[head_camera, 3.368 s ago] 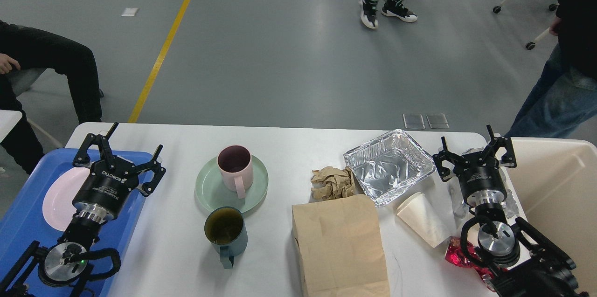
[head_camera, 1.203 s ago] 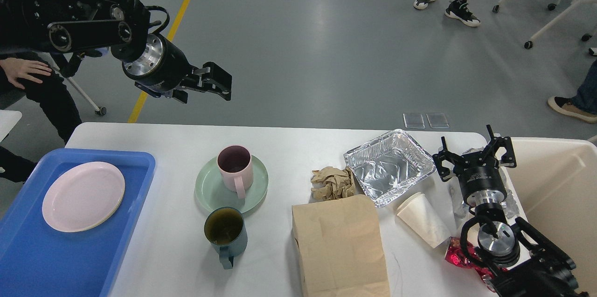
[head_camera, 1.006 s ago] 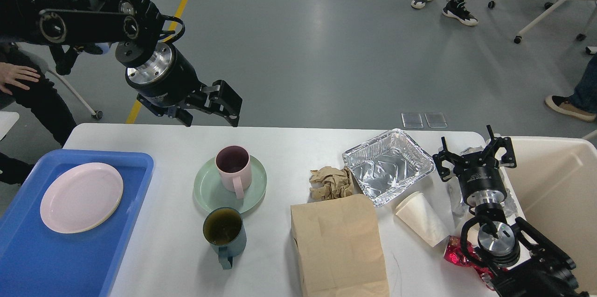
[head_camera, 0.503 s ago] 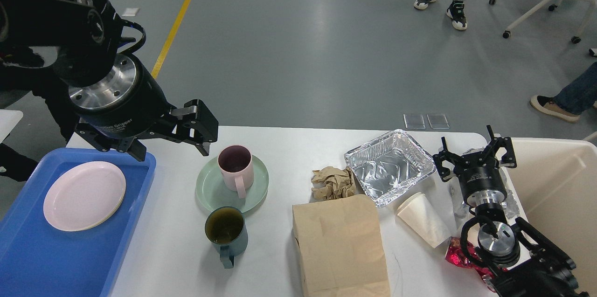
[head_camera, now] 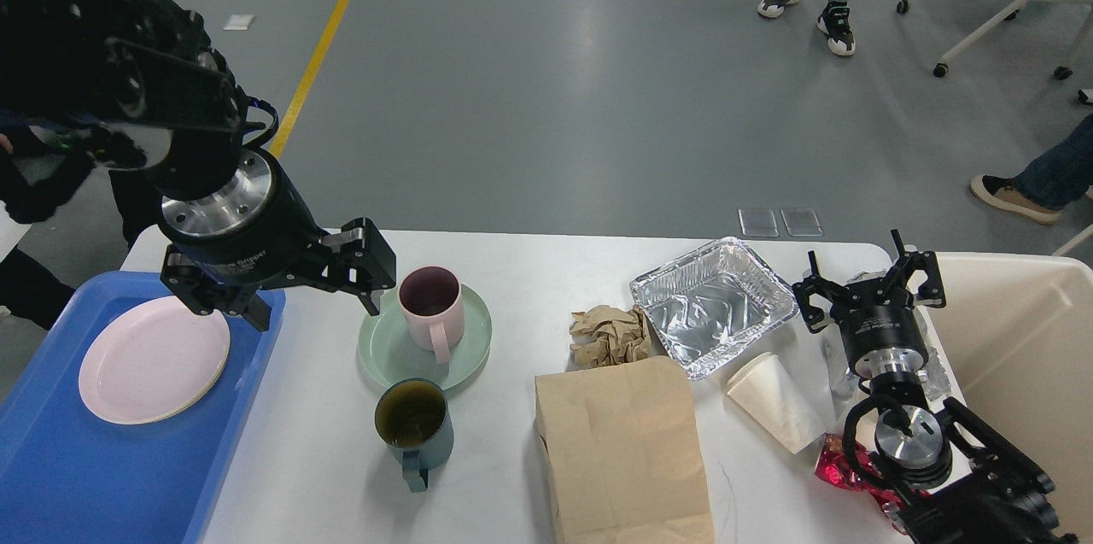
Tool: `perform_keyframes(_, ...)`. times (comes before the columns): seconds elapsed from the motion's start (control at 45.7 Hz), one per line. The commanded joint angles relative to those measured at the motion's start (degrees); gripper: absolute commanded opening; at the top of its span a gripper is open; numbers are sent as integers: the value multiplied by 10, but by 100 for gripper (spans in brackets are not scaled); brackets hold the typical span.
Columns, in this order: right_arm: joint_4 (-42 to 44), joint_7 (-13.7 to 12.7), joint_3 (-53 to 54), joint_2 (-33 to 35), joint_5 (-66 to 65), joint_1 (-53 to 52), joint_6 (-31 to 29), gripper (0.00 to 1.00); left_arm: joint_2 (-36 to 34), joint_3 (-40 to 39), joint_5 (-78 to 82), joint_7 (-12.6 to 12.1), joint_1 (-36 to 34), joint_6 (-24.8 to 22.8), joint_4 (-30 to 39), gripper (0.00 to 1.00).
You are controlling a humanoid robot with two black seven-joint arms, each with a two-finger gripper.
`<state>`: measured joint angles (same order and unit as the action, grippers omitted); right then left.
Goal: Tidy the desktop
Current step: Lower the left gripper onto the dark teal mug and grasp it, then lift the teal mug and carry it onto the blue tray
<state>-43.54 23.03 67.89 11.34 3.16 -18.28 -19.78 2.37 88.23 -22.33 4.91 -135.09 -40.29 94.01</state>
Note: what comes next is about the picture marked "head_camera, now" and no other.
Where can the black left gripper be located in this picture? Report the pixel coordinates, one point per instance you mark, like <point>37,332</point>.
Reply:
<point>256,227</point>

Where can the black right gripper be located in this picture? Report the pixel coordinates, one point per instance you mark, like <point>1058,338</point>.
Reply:
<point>884,337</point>

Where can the green plate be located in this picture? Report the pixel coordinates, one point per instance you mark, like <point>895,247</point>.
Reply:
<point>388,353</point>

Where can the pink mug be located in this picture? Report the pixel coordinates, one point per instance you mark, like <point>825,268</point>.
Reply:
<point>431,300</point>

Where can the dark green mug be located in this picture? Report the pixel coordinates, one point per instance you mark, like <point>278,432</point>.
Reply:
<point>412,418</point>

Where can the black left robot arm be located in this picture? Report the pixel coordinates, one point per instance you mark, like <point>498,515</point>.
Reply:
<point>136,85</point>

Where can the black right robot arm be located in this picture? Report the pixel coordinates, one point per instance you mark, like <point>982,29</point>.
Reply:
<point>956,479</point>

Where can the floor socket plate right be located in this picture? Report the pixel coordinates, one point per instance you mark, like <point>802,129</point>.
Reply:
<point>802,222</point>

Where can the floor socket plate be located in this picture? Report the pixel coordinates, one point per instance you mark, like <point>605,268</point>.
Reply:
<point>802,222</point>
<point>758,223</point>

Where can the floor socket plate left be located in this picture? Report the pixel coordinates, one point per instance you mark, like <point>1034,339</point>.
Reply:
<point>758,223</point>

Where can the pink plate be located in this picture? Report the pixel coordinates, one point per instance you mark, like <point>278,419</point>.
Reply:
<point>152,362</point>

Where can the beige plastic bin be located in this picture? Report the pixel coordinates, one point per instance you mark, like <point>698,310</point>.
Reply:
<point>1017,330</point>

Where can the white paper cup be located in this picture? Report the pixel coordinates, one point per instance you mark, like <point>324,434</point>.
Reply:
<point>765,390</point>

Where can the aluminium foil tray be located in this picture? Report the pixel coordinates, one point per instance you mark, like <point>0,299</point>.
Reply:
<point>710,305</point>

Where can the red foil wrapper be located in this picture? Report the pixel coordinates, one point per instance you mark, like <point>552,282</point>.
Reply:
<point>832,467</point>

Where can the person in blue jeans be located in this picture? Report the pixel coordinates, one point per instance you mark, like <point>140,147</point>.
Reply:
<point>1047,184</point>

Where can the white paper on floor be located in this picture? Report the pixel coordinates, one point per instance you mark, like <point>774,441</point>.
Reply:
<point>239,22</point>

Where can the seated person in black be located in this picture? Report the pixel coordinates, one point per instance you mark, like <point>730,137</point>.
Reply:
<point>29,290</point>

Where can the crumpled brown paper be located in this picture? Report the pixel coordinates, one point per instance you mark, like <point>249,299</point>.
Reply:
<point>613,336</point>

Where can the blue plastic tray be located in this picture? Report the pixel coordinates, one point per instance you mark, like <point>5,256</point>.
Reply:
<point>68,476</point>

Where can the brown paper bag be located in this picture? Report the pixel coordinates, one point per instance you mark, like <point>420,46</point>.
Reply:
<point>623,456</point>

